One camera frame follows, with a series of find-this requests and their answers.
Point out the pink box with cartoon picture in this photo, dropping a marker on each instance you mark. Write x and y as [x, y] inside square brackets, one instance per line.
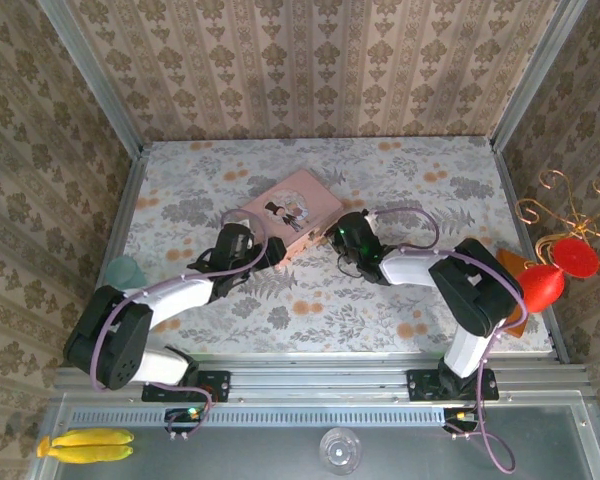
[300, 200]

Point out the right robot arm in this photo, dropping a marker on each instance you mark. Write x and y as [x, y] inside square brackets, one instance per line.
[475, 290]

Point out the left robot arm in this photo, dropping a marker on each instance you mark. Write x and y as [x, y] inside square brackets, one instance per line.
[175, 295]

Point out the floral tablecloth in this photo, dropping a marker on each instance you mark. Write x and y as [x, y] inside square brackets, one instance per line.
[305, 320]

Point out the teal plastic cup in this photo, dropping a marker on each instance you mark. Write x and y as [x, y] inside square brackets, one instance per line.
[122, 272]

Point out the aluminium front beam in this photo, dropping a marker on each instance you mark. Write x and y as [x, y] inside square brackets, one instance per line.
[320, 380]

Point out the orange wooden board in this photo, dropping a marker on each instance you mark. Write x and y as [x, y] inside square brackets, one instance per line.
[510, 257]

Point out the small black circuit board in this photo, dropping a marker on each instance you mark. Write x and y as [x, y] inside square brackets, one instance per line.
[462, 417]
[182, 416]

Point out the red egg-shaped ornament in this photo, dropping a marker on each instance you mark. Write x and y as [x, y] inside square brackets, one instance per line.
[542, 289]

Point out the grey metal bench sheet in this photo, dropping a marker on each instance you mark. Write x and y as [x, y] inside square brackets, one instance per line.
[230, 455]

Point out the clear glass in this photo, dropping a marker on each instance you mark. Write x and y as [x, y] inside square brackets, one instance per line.
[339, 450]

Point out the red disc ornament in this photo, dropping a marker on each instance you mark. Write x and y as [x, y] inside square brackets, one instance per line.
[575, 257]

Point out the yellow banana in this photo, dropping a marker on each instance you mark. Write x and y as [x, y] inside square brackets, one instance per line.
[95, 453]
[95, 436]

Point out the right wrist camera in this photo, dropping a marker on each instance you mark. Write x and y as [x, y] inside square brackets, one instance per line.
[368, 217]

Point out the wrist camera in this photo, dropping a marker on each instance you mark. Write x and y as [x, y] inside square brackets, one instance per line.
[368, 217]
[232, 234]

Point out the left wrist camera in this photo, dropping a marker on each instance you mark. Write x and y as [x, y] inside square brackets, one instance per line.
[232, 234]

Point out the aluminium table side rail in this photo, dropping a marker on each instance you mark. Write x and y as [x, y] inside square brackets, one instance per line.
[131, 200]
[512, 200]

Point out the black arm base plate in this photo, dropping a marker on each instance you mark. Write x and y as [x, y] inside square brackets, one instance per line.
[422, 385]
[215, 385]

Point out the aluminium frame post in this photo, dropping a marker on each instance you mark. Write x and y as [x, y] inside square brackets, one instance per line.
[90, 80]
[540, 75]

